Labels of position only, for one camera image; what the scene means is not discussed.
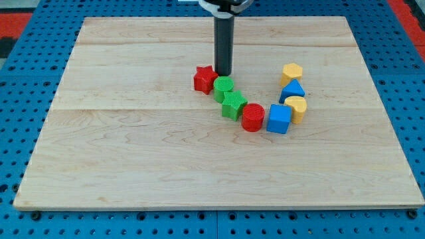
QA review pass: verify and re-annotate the green star block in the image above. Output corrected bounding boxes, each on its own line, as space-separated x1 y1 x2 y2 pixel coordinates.
222 90 248 121

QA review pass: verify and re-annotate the blue triangle block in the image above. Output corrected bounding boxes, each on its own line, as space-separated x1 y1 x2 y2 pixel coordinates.
279 79 305 104

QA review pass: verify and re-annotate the light wooden board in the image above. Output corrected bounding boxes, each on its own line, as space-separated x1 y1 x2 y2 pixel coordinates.
13 17 424 211

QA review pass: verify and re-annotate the yellow heart block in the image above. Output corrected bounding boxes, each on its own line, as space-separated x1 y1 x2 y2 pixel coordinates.
284 96 307 124

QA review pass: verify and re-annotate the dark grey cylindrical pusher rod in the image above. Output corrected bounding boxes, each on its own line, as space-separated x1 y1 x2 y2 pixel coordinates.
214 17 234 76

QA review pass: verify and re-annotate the green cylinder block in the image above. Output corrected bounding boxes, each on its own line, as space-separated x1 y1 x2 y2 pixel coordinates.
213 76 234 103

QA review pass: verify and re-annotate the yellow hexagon block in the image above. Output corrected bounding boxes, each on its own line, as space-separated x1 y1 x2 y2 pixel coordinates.
280 63 303 87

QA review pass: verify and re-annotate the blue cube block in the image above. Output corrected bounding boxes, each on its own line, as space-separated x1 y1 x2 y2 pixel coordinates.
266 104 292 134

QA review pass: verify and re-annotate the red star block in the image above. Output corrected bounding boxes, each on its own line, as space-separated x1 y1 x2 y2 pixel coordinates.
193 65 218 95

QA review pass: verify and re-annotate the red cylinder block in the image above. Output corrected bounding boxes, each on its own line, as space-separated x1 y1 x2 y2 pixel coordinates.
241 103 265 132

